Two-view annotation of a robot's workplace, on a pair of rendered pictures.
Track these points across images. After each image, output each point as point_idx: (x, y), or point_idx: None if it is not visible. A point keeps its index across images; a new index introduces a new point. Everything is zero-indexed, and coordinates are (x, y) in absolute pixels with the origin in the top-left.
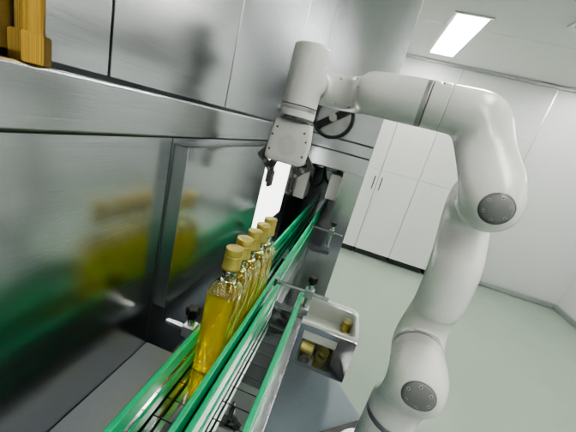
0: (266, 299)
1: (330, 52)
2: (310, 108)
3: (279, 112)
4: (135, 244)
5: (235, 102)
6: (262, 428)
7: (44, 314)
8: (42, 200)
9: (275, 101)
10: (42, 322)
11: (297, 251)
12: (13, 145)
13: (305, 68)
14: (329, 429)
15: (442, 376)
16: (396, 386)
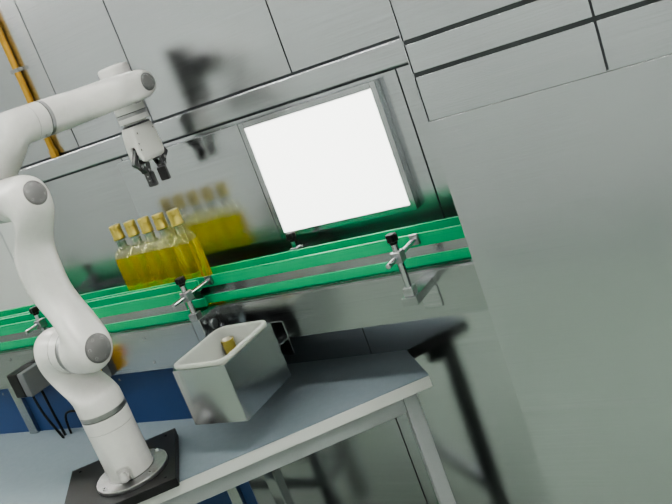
0: (202, 294)
1: (100, 73)
2: (116, 117)
3: (263, 69)
4: (129, 218)
5: (162, 111)
6: None
7: (101, 239)
8: (81, 195)
9: (239, 66)
10: (103, 243)
11: (327, 273)
12: (67, 179)
13: None
14: (174, 447)
15: (36, 339)
16: None
